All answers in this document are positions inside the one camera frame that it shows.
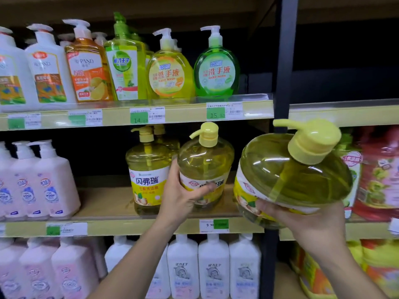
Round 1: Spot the round yellow hand wash bottle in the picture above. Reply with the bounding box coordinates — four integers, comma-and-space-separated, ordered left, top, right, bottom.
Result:
146, 27, 195, 100

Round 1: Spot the person's right hand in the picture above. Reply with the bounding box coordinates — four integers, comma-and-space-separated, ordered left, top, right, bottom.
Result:
255, 199, 348, 265

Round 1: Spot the white bottle colourful label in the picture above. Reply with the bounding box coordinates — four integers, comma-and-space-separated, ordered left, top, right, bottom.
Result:
25, 24, 77, 111
0, 26, 39, 113

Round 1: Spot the right green dish soap bottle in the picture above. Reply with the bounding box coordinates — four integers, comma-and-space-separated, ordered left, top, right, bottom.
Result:
333, 132, 363, 219

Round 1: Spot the green white price tag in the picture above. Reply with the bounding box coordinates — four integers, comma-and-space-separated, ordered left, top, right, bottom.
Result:
199, 218, 230, 234
7, 113, 42, 130
68, 109, 103, 127
46, 222, 88, 237
387, 218, 399, 238
130, 106, 166, 124
206, 102, 244, 120

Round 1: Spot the orange bottle lemon label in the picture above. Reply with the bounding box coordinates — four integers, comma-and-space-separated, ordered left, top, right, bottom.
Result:
62, 19, 114, 103

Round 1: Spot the round green hand wash bottle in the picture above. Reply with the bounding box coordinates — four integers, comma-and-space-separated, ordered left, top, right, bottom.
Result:
193, 25, 241, 98

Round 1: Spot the left pink pump bottle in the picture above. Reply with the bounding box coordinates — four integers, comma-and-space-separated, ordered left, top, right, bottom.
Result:
353, 126, 399, 222

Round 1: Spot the yellow dish soap pump bottle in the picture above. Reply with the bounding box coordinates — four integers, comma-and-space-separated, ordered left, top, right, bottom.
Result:
153, 124, 181, 159
233, 118, 354, 230
177, 122, 235, 212
125, 126, 177, 216

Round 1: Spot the person's left forearm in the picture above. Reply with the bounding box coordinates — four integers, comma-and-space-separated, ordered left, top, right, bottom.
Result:
87, 214, 175, 299

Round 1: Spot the person's left hand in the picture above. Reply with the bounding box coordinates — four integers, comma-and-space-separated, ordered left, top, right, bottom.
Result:
155, 157, 217, 230

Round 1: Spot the wooden shelf rack black frame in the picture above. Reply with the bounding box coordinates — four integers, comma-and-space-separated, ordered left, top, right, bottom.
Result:
0, 0, 399, 299

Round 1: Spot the pale pink pump bottle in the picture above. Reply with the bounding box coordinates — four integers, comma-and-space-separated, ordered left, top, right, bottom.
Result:
27, 140, 81, 218
0, 141, 27, 219
11, 141, 50, 219

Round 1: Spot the person's right forearm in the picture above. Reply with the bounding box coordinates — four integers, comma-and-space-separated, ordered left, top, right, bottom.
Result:
307, 241, 389, 299

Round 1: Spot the tall yellow green bottle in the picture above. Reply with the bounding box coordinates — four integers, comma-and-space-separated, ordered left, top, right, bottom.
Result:
103, 12, 149, 102

